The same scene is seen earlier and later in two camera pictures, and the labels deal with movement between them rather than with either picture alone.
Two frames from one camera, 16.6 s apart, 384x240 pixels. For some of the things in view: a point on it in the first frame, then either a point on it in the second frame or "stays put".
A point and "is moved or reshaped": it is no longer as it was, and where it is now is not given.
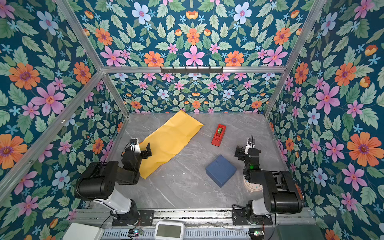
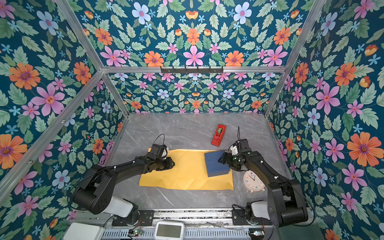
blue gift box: (220, 170) is moved or reshaped
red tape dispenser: (219, 135) stays put
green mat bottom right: (299, 232) stays put
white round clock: (252, 187) stays put
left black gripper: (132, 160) -> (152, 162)
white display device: (169, 230) stays put
